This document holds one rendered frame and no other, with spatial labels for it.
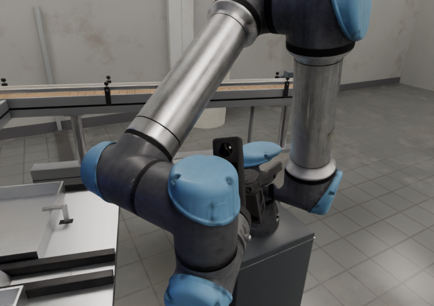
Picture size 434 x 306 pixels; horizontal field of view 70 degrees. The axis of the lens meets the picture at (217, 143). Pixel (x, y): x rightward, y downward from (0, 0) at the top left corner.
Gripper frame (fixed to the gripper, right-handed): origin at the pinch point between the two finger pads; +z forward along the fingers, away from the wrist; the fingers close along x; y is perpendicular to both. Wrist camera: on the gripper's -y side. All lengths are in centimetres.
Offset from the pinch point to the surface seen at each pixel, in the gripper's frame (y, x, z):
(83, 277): 10.6, -27.0, -25.7
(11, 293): 7.9, -35.2, -32.5
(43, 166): 29, -126, 51
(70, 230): 10.4, -40.0, -14.4
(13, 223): 7, -53, -17
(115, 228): 12.5, -31.1, -10.7
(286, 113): 35, -8, 119
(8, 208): 6, -59, -13
